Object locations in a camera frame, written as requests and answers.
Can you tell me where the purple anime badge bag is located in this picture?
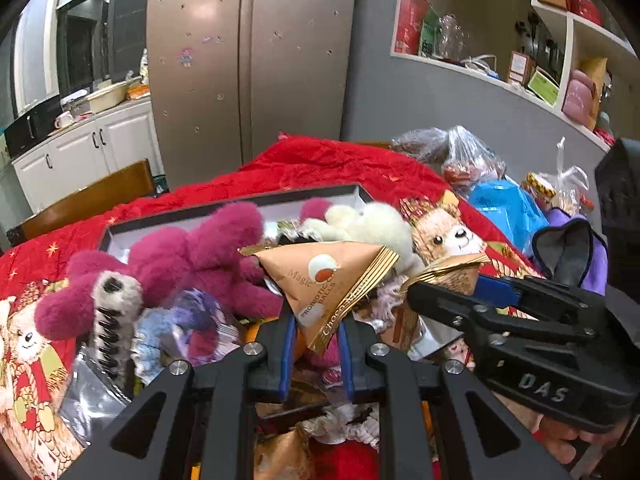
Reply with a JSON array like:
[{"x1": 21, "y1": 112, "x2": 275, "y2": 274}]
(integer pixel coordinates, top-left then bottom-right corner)
[{"x1": 169, "y1": 288, "x2": 241, "y2": 367}]

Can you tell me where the gold triangle snack pack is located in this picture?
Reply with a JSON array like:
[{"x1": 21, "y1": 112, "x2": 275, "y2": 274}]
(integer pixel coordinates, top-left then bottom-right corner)
[{"x1": 253, "y1": 242, "x2": 399, "y2": 356}]

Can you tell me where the white lace scrunchie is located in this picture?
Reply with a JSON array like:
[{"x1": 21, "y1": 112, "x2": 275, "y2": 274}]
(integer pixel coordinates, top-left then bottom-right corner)
[{"x1": 299, "y1": 403, "x2": 380, "y2": 450}]

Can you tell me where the person's right hand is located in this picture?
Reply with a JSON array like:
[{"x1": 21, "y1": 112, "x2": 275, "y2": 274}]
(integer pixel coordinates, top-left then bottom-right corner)
[{"x1": 496, "y1": 393, "x2": 629, "y2": 471}]

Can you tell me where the black grey cloth bag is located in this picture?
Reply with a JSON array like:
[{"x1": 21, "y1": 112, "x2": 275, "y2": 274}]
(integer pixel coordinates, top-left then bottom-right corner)
[{"x1": 532, "y1": 209, "x2": 608, "y2": 295}]

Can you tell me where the purple cloth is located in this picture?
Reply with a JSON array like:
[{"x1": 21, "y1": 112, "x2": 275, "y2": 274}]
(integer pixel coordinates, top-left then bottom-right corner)
[{"x1": 547, "y1": 208, "x2": 608, "y2": 295}]

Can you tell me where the blue plastic bag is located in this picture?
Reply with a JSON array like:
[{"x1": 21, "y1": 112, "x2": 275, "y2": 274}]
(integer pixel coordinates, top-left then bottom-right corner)
[{"x1": 468, "y1": 180, "x2": 549, "y2": 254}]

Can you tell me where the white plush bear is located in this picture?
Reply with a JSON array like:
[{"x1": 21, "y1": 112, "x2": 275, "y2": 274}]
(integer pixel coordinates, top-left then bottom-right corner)
[{"x1": 300, "y1": 202, "x2": 425, "y2": 275}]

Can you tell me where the blue lace scrunchie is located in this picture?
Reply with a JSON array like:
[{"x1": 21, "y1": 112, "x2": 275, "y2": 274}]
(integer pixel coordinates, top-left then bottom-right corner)
[{"x1": 131, "y1": 308, "x2": 172, "y2": 386}]

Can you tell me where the red teddy bear blanket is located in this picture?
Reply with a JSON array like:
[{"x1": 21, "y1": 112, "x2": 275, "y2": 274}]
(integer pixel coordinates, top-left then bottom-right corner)
[{"x1": 1, "y1": 134, "x2": 532, "y2": 479}]

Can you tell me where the clear plastic bag of food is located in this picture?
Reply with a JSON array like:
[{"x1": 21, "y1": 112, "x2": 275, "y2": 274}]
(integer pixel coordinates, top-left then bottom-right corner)
[{"x1": 390, "y1": 126, "x2": 506, "y2": 196}]

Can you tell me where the black storage box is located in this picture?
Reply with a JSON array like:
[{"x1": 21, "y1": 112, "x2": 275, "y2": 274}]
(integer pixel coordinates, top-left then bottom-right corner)
[{"x1": 98, "y1": 183, "x2": 377, "y2": 411}]

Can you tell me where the magenta plush bear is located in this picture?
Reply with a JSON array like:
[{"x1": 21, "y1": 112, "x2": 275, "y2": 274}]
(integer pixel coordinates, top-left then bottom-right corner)
[{"x1": 35, "y1": 202, "x2": 282, "y2": 341}]

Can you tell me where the pink container on shelf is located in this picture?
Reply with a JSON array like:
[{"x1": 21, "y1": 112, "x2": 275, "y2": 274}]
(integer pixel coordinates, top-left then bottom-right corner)
[{"x1": 562, "y1": 70, "x2": 596, "y2": 130}]

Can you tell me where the wooden chair back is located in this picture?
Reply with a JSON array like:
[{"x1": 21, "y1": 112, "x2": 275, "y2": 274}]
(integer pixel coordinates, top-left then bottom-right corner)
[{"x1": 6, "y1": 159, "x2": 155, "y2": 247}]

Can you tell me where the white kitchen cabinet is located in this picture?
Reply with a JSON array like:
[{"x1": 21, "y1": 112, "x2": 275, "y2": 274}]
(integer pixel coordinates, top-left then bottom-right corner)
[{"x1": 12, "y1": 96, "x2": 164, "y2": 214}]

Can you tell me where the red box on shelf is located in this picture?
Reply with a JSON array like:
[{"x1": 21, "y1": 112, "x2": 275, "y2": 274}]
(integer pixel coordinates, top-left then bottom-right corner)
[{"x1": 394, "y1": 0, "x2": 430, "y2": 55}]

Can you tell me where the silver double door refrigerator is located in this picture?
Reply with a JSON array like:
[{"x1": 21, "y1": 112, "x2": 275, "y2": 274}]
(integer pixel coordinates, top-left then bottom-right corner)
[{"x1": 146, "y1": 0, "x2": 355, "y2": 188}]

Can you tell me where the black microwave oven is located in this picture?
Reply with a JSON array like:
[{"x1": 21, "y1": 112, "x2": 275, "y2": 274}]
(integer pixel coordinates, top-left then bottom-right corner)
[{"x1": 4, "y1": 94, "x2": 62, "y2": 159}]

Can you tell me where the cream basin on counter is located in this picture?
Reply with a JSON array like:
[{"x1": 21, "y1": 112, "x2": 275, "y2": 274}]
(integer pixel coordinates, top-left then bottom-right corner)
[{"x1": 86, "y1": 77, "x2": 141, "y2": 114}]

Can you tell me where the white wall shelf unit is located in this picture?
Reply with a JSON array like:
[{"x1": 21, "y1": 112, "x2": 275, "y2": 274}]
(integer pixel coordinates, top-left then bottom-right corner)
[{"x1": 390, "y1": 0, "x2": 639, "y2": 150}]

